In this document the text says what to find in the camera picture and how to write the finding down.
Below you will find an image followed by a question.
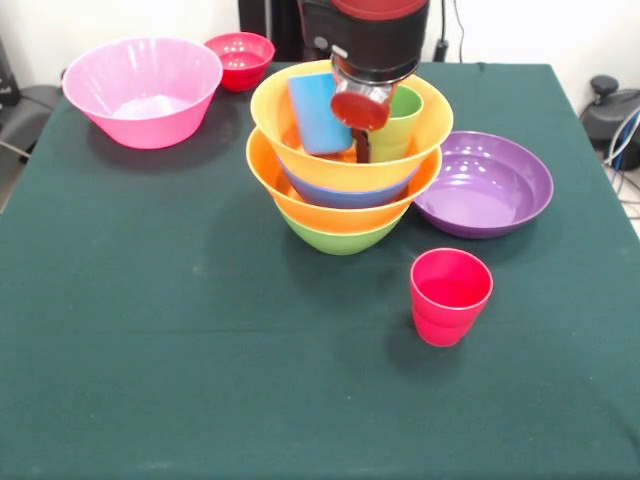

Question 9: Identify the blue cup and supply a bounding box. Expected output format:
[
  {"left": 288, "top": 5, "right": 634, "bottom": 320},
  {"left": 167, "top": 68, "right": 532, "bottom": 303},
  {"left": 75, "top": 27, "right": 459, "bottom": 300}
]
[{"left": 287, "top": 73, "right": 355, "bottom": 156}]

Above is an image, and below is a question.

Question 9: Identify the red cup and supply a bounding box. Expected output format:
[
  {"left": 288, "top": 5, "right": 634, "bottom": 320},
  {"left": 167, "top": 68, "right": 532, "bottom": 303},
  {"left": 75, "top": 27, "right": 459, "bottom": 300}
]
[{"left": 409, "top": 247, "right": 495, "bottom": 349}]

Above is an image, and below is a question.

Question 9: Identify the green cup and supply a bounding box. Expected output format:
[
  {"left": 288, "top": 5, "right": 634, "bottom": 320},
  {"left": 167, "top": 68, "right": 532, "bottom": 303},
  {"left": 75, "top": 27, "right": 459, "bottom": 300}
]
[{"left": 367, "top": 85, "right": 425, "bottom": 164}]

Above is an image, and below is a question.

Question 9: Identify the black wall cable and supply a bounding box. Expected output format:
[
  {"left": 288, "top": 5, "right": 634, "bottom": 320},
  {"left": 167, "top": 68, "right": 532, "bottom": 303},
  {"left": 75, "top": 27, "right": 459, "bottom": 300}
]
[{"left": 432, "top": 0, "right": 469, "bottom": 64}]

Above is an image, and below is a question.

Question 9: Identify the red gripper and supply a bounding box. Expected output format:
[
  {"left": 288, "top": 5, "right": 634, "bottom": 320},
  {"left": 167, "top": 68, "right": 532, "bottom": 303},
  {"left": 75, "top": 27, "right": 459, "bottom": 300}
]
[{"left": 329, "top": 91, "right": 391, "bottom": 165}]

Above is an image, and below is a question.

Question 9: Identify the blue bowl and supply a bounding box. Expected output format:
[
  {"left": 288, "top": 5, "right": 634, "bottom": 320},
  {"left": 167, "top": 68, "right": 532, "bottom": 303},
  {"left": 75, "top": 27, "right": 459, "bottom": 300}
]
[{"left": 277, "top": 157, "right": 419, "bottom": 210}]

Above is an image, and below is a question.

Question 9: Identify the red bowl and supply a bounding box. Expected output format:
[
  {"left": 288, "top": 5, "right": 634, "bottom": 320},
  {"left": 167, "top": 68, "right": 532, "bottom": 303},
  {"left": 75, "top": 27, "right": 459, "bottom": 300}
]
[{"left": 203, "top": 31, "right": 277, "bottom": 93}]

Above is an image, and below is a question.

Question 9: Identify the dark green tablecloth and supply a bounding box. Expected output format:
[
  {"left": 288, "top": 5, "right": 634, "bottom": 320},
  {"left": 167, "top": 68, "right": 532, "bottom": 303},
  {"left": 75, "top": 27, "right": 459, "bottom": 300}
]
[{"left": 0, "top": 60, "right": 640, "bottom": 480}]

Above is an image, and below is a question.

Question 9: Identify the purple bowl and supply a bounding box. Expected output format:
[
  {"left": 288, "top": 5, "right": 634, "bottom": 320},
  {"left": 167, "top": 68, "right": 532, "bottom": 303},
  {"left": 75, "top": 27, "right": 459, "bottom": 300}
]
[{"left": 412, "top": 130, "right": 555, "bottom": 240}]

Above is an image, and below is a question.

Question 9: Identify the pink bowl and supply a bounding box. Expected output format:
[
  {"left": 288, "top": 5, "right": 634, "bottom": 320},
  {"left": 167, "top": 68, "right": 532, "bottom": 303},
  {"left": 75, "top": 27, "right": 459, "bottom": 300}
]
[{"left": 61, "top": 35, "right": 224, "bottom": 150}]

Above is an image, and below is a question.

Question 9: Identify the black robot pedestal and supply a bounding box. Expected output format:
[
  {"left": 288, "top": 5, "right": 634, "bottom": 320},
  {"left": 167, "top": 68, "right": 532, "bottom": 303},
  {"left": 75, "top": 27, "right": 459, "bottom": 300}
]
[{"left": 238, "top": 0, "right": 311, "bottom": 64}]

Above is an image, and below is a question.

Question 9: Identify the floor cable bundle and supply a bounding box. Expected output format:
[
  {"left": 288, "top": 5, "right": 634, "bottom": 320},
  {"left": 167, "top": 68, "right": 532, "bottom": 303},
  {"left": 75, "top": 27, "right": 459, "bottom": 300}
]
[{"left": 602, "top": 107, "right": 640, "bottom": 221}]

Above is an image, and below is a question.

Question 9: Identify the green bowl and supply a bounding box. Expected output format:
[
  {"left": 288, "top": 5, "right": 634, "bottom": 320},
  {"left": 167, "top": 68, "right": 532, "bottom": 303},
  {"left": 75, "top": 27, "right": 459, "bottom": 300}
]
[{"left": 277, "top": 204, "right": 404, "bottom": 257}]

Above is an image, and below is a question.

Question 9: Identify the orange bowl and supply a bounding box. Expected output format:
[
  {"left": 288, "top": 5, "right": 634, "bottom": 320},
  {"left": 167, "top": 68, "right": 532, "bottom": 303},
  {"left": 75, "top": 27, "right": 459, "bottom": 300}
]
[
  {"left": 244, "top": 127, "right": 444, "bottom": 235},
  {"left": 249, "top": 59, "right": 455, "bottom": 194}
]

